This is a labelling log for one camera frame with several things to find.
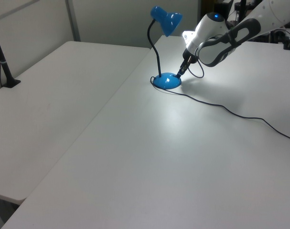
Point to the blue gooseneck desk lamp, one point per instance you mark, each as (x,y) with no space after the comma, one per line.
(167,81)

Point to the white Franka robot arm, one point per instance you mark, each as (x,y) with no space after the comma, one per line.
(211,26)

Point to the black pole with table clamp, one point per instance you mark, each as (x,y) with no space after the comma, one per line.
(3,64)

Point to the grey metal partition post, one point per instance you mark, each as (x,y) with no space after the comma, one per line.
(73,21)

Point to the black equipment box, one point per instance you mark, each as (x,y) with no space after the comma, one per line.
(263,38)

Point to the grey partition rail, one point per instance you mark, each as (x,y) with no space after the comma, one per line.
(13,8)

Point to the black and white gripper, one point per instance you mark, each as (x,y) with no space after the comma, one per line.
(189,54)

